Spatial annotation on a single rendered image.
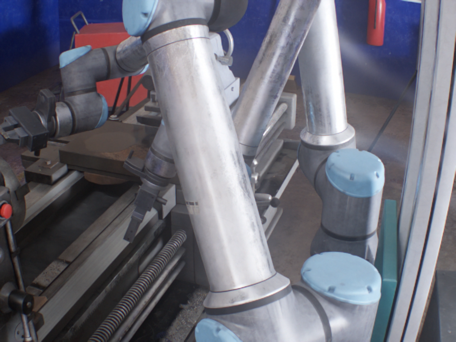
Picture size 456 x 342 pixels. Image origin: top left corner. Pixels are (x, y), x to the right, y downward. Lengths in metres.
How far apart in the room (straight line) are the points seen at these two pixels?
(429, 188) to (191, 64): 0.46
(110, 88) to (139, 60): 3.37
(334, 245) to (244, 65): 4.63
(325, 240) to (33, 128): 0.77
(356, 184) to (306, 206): 2.26
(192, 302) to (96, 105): 0.92
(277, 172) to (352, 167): 1.71
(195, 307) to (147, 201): 0.72
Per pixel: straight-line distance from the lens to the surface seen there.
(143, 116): 1.93
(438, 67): 0.98
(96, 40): 4.73
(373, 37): 5.49
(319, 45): 1.48
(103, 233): 1.80
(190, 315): 2.13
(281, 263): 3.13
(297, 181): 3.97
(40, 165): 2.16
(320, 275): 1.04
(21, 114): 1.48
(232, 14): 1.07
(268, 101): 1.34
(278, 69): 1.33
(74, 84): 1.52
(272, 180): 3.05
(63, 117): 1.47
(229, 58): 2.72
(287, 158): 3.31
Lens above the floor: 1.76
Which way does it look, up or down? 25 degrees down
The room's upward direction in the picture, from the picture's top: 1 degrees clockwise
